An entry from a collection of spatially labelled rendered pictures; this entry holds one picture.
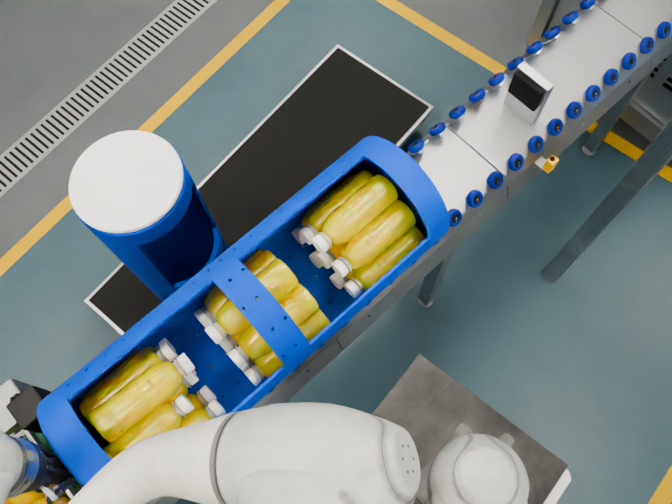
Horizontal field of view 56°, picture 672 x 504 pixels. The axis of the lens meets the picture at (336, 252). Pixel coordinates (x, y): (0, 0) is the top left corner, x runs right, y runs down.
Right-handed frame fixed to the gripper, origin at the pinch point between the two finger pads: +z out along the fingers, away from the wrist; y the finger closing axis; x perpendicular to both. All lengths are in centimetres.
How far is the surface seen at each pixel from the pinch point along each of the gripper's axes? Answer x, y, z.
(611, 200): 146, 30, 46
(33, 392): -1.3, -24.1, 15.9
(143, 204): 43, -42, 12
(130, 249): 34, -41, 23
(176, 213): 48, -37, 16
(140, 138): 53, -58, 12
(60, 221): 18, -122, 116
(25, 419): -5.8, -20.3, 15.9
